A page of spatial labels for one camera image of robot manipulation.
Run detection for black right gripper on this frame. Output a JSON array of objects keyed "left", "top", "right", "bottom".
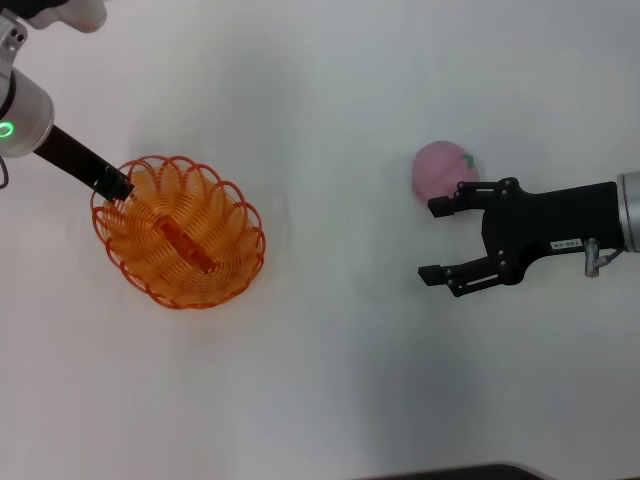
[{"left": 417, "top": 176, "right": 625, "bottom": 300}]

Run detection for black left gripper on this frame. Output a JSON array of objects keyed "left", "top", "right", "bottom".
[{"left": 31, "top": 123, "right": 136, "bottom": 203}]

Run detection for pink peach with green stem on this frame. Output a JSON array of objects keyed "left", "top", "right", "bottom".
[{"left": 410, "top": 140, "right": 484, "bottom": 204}]

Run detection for orange woven plastic basket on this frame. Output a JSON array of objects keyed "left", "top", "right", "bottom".
[{"left": 90, "top": 154, "right": 267, "bottom": 311}]

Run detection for dark robot torso edge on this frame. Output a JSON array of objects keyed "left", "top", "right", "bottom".
[{"left": 349, "top": 462, "right": 544, "bottom": 480}]

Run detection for right gripper connector cable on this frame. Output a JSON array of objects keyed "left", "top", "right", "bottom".
[{"left": 581, "top": 238, "right": 629, "bottom": 278}]

